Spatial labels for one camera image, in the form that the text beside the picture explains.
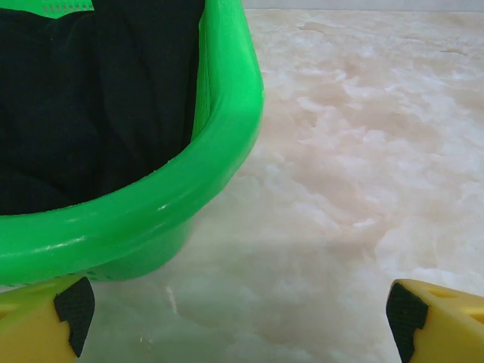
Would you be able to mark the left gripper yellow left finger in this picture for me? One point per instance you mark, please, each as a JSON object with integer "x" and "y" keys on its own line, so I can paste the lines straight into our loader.
{"x": 30, "y": 329}

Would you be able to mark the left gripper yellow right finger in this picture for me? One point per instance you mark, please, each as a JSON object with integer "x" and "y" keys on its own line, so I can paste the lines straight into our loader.
{"x": 446, "y": 329}

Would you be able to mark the black t-shirt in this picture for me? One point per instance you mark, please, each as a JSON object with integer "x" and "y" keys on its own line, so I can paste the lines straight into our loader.
{"x": 87, "y": 113}

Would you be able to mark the green plastic basket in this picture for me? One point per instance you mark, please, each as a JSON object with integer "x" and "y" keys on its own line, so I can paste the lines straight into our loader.
{"x": 227, "y": 132}

